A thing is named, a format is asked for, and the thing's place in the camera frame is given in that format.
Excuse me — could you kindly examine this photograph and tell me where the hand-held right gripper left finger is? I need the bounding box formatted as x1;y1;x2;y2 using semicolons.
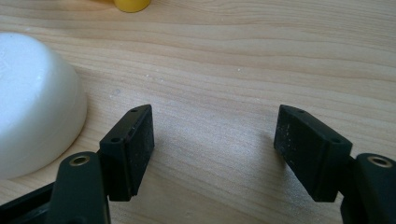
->
98;104;155;203

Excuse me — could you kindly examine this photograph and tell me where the yellow round object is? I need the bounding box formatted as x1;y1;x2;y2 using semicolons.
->
113;0;152;14

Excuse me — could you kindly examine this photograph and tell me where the white bowl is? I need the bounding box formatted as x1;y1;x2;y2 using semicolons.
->
0;32;88;180

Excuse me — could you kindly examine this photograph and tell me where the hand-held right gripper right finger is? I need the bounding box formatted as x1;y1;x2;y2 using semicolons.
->
273;104;354;203

